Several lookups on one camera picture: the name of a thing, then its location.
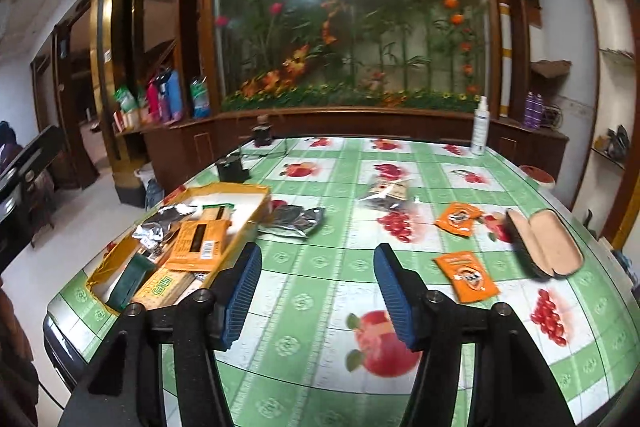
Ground black box device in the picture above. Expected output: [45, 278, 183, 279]
[215, 156, 249, 184]

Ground large-print orange snack packet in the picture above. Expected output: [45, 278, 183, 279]
[433, 250, 501, 306]

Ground golden pillar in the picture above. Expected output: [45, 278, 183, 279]
[89, 0, 149, 208]

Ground blue bag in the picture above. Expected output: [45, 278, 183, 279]
[166, 68, 184, 121]

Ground green white bag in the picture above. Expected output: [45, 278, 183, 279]
[113, 87, 141, 128]

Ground open patterned glasses case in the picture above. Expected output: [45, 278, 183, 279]
[504, 208, 585, 281]

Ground small black device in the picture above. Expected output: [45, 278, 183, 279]
[251, 116, 274, 148]

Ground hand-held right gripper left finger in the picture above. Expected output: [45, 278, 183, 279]
[57, 242, 264, 427]

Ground artificial flower display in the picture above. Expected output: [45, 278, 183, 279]
[214, 0, 494, 108]

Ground dark shoes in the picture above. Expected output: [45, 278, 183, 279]
[596, 124, 632, 164]

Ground big orange barcode packet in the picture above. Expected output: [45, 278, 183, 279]
[164, 218, 234, 274]

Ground silver foil snack packet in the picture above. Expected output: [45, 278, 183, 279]
[131, 204, 199, 244]

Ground clear dried fruit packet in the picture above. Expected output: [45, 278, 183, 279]
[357, 178, 419, 214]

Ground brown cloth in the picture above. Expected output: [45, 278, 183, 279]
[0, 276, 42, 427]

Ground black slanted panel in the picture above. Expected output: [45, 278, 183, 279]
[0, 123, 67, 269]

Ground small orange snack packet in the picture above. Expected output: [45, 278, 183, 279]
[433, 201, 485, 238]

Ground white yellow striped post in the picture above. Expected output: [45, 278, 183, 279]
[498, 1, 513, 118]

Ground green label cracker pack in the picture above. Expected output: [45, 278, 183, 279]
[131, 268, 202, 309]

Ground yellow cardboard box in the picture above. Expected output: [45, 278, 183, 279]
[87, 182, 274, 314]

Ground purple spray cans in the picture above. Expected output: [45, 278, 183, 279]
[523, 91, 544, 130]

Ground dark green packet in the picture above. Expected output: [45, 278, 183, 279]
[106, 253, 154, 311]

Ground crumpled silver foil packet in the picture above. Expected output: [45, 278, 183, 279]
[257, 205, 326, 239]

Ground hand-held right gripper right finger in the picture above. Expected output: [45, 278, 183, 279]
[373, 242, 576, 427]

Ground fruit print tablecloth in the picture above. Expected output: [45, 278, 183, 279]
[45, 135, 640, 427]

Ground red round stool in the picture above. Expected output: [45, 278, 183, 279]
[517, 164, 557, 188]

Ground white spray bottle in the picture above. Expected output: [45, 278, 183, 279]
[470, 95, 491, 156]

